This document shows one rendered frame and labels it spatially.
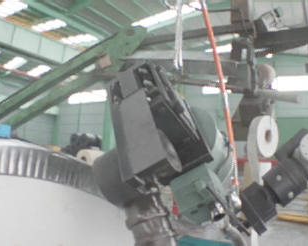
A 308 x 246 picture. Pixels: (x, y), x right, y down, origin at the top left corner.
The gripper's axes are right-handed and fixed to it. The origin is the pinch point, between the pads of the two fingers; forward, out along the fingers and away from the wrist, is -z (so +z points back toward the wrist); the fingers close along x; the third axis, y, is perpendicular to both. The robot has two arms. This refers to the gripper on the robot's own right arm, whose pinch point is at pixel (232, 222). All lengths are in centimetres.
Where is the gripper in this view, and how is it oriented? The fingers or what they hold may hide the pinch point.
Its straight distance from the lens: 60.2
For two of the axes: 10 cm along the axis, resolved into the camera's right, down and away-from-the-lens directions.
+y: -5.2, -5.3, -6.7
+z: 7.8, -6.1, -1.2
